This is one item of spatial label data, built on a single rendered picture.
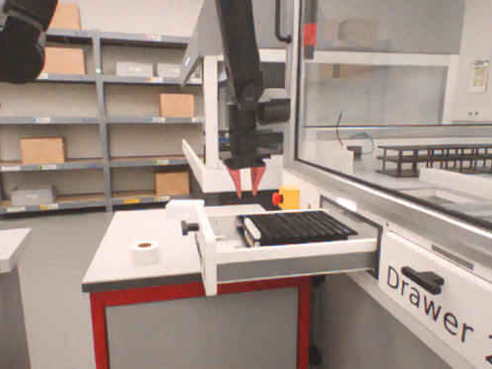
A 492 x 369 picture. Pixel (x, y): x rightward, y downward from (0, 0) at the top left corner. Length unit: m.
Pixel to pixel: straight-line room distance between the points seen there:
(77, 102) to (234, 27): 4.35
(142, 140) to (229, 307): 4.06
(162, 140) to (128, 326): 4.07
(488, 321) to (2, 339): 1.19
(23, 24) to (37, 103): 4.40
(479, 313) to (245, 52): 0.51
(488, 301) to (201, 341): 0.70
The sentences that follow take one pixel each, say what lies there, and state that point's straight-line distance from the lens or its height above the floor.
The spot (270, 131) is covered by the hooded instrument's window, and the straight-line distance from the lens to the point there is 1.63.
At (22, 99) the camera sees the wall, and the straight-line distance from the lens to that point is 5.00.
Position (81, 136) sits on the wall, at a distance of 4.92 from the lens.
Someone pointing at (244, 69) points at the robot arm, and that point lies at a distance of 0.66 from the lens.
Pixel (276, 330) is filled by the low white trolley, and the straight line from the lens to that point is 1.07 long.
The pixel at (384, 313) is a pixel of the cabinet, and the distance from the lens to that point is 0.82.
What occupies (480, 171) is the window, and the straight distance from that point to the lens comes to 0.59.
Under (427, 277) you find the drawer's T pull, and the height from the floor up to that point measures 0.91.
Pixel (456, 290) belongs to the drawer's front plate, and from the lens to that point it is 0.60.
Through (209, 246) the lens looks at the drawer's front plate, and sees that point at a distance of 0.64.
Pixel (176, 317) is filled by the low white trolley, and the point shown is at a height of 0.63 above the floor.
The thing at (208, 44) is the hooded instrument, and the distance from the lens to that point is 1.57.
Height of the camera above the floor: 1.14
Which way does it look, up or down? 12 degrees down
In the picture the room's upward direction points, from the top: straight up
